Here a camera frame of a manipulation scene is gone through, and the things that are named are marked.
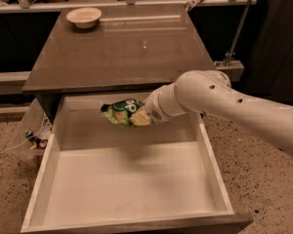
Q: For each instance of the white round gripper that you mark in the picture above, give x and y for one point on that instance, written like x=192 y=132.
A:
x=153 y=107

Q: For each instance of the green chip bag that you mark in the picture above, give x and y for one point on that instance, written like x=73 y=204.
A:
x=119 y=113

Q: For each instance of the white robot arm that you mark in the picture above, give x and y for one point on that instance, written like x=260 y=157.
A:
x=209 y=92

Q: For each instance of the grey drawer cabinet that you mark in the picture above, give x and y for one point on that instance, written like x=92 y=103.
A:
x=132 y=48

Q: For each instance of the open white bottom drawer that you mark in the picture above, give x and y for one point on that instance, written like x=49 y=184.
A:
x=100 y=178

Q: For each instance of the white ceramic bowl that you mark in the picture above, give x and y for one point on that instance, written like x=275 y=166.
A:
x=84 y=18

